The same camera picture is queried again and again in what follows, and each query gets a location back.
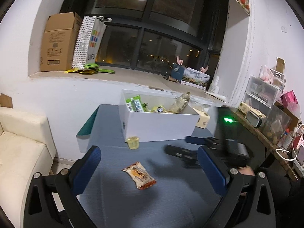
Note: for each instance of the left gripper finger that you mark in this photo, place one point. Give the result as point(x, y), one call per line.
point(189, 157)

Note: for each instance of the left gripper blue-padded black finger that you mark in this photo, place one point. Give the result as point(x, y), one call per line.
point(52, 200)
point(246, 201)

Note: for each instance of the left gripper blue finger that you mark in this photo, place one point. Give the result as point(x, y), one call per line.
point(195, 140)

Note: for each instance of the newspaper print snack bag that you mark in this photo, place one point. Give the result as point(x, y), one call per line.
point(180, 103)

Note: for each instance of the yellow round snack bag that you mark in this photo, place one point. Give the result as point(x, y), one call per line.
point(158, 109)

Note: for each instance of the small orange cracker packet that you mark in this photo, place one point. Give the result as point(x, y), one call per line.
point(140, 176)

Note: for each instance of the clear jelly cup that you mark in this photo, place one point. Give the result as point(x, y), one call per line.
point(133, 142)

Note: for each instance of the green seaweed snack packet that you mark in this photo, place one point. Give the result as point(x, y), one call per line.
point(134, 104)

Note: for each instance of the person's hand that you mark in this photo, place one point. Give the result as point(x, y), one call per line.
point(246, 171)

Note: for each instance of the beige tissue pack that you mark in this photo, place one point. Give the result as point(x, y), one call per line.
point(203, 119)

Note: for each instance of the cream radio speaker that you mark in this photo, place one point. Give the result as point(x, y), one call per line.
point(252, 115)

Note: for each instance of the clear plastic container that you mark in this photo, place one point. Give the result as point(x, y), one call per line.
point(276, 123)

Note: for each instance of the white open storage box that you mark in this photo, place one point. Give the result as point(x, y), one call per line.
point(152, 126)

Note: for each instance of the clear drawer organizer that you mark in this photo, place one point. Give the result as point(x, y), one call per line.
point(260, 94)

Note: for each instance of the white plastic bottle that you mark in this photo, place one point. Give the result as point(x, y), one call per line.
point(214, 88)

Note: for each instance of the white leather sofa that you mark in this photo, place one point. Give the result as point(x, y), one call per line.
point(27, 147)

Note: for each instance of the grey blue table mat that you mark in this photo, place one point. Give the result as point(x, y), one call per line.
point(182, 197)

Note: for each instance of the printed tissue box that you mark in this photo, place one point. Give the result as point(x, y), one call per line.
point(189, 76)

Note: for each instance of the pink gift box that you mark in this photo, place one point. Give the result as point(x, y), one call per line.
point(288, 98)

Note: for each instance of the small cardboard box on shelf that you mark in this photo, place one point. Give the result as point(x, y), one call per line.
point(280, 65)

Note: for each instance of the green yellow packets pile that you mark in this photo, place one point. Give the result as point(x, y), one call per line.
point(90, 69)

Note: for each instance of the white dotted shopping bag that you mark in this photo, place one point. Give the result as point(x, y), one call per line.
point(88, 40)

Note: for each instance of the brown cardboard box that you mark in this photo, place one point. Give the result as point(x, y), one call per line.
point(59, 41)

